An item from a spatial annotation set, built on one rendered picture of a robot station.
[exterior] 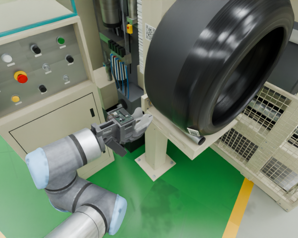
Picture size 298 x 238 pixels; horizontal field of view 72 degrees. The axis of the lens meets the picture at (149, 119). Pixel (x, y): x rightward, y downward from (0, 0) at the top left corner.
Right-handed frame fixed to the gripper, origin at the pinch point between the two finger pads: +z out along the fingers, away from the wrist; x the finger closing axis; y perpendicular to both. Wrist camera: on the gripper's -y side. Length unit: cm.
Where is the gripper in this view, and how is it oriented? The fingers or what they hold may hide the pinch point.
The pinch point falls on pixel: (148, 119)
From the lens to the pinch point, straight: 68.4
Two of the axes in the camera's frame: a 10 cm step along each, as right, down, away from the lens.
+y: 1.0, -7.2, -6.9
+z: 7.7, -3.9, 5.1
